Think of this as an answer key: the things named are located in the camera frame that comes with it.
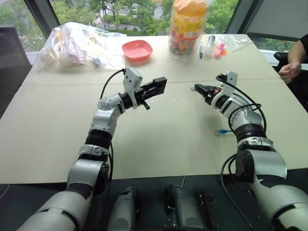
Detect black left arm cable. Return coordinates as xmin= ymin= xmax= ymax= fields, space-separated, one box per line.
xmin=99 ymin=69 xmax=126 ymax=184

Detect grey rounded robot leg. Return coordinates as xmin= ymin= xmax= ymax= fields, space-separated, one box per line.
xmin=112 ymin=187 xmax=141 ymax=231
xmin=164 ymin=184 xmax=205 ymax=231

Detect black flat bracket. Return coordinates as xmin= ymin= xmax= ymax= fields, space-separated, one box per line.
xmin=198 ymin=192 xmax=221 ymax=231

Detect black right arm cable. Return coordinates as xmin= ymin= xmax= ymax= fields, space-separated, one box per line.
xmin=216 ymin=74 xmax=268 ymax=231

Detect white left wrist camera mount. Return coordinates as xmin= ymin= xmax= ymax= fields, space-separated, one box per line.
xmin=122 ymin=67 xmax=143 ymax=108

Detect clear plastic bag of items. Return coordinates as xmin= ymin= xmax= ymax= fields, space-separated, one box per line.
xmin=38 ymin=22 xmax=128 ymax=71

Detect blue Ethernet cable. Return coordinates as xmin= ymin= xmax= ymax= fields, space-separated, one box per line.
xmin=191 ymin=86 xmax=256 ymax=136

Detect pink plastic bowl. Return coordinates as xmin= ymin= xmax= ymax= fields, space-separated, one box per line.
xmin=121 ymin=40 xmax=154 ymax=62

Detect black mesh office chair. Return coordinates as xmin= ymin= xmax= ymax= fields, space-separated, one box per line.
xmin=0 ymin=26 xmax=33 ymax=119

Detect pink highlighter pen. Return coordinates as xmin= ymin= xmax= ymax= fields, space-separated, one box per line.
xmin=214 ymin=43 xmax=226 ymax=59

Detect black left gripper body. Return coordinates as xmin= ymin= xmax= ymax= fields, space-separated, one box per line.
xmin=135 ymin=86 xmax=152 ymax=111

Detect clear candy jar orange lid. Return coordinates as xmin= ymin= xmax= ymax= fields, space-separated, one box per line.
xmin=168 ymin=0 xmax=209 ymax=61

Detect black office chair armrest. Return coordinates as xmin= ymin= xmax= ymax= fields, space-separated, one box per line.
xmin=273 ymin=51 xmax=292 ymax=73

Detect clear flat plastic bag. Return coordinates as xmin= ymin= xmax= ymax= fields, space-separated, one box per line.
xmin=216 ymin=34 xmax=254 ymax=52

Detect person's bare hand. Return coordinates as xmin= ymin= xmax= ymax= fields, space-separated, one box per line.
xmin=279 ymin=62 xmax=302 ymax=85

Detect person's dark trousers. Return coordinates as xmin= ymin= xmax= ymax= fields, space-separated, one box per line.
xmin=280 ymin=69 xmax=308 ymax=114

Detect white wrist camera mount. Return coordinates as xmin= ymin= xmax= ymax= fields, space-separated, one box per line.
xmin=122 ymin=67 xmax=143 ymax=108
xmin=211 ymin=70 xmax=239 ymax=104

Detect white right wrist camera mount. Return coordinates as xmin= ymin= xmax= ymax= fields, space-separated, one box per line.
xmin=211 ymin=70 xmax=239 ymax=104

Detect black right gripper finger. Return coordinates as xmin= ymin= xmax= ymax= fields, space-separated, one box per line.
xmin=197 ymin=88 xmax=212 ymax=100
xmin=194 ymin=83 xmax=215 ymax=92

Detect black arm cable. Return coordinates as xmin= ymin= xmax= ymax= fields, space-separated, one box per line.
xmin=99 ymin=69 xmax=126 ymax=184
xmin=216 ymin=74 xmax=268 ymax=231

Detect small black box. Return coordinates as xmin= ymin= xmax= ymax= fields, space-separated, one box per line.
xmin=154 ymin=77 xmax=167 ymax=95

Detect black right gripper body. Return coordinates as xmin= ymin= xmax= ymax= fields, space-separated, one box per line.
xmin=204 ymin=88 xmax=221 ymax=106

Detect clear plastic tube bottle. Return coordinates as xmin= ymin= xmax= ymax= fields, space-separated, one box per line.
xmin=204 ymin=35 xmax=216 ymax=60

